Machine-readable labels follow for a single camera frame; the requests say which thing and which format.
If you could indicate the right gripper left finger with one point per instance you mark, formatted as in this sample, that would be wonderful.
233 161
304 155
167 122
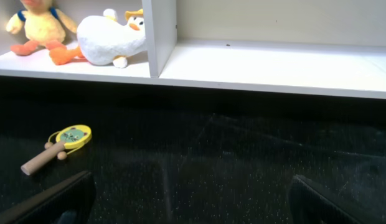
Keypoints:
68 199

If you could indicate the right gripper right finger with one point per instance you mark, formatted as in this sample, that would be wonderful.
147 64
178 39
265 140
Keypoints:
314 205

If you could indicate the yellow rattle drum toy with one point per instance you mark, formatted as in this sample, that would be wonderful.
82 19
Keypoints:
73 136

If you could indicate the white shelf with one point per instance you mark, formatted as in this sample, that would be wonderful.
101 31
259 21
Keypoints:
274 68

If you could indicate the white plush duck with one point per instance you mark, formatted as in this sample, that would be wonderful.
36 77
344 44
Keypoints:
106 40

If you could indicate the yellow plush duck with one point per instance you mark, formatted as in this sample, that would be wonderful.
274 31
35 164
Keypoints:
42 26

